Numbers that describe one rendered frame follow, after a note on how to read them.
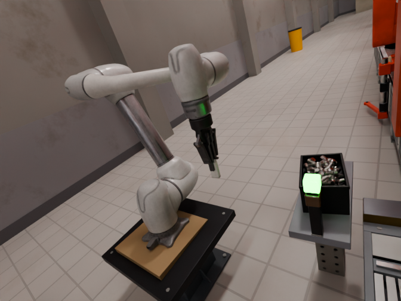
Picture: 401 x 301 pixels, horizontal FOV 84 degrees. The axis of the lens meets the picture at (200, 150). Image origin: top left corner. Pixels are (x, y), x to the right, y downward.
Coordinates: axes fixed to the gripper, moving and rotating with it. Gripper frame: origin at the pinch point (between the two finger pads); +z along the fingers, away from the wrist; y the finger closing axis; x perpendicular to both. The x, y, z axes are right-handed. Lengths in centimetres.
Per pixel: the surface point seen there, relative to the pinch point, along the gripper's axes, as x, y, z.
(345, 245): 39.1, 5.2, 21.9
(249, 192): -19, -70, 63
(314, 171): 31.1, -13.0, 8.4
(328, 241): 34.8, 4.8, 21.9
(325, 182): 34.4, -6.7, 8.6
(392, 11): 87, -232, -28
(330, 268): 34, -17, 61
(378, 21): 77, -233, -23
